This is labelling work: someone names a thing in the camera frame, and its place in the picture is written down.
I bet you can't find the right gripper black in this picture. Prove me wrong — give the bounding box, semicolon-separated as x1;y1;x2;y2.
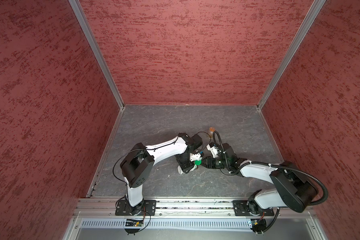
198;156;229;169

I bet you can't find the white pill bottle green cap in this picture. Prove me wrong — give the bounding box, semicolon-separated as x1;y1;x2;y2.
178;160;202;175

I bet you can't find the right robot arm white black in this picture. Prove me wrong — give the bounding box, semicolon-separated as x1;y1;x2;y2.
201;144;319;216

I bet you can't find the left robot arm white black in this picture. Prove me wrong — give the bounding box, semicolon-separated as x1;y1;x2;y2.
120;133;203;215

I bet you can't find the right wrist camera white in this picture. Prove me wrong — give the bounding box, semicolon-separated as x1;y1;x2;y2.
207;143;221;159

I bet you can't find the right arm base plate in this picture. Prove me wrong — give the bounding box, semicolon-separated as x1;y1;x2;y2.
233;200;275;218

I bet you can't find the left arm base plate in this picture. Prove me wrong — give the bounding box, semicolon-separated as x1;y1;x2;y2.
115;199;157;216

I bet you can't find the right controller board with wires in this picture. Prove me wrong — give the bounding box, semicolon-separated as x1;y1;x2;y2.
251;208;280;235

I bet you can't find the controller board with wires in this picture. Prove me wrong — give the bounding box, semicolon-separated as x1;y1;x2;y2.
251;208;280;235
124;210;152;235

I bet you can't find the left controller board with wires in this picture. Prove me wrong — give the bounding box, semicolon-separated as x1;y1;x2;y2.
124;210;152;235

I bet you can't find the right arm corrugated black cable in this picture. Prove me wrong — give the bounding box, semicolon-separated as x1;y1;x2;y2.
212;130;329;206

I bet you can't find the aluminium front rail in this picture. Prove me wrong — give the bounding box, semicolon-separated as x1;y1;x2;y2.
74;197;316;219

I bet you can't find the white slotted cable duct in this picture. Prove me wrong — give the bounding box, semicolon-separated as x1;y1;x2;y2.
80;218;252;232

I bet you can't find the left aluminium corner post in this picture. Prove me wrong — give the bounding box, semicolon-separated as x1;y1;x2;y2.
69;0;125;111

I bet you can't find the aluminium corner post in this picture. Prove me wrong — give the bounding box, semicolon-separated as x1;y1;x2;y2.
257;0;326;112
69;0;125;111

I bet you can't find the right aluminium corner post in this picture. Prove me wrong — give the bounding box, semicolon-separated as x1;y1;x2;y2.
257;0;326;112

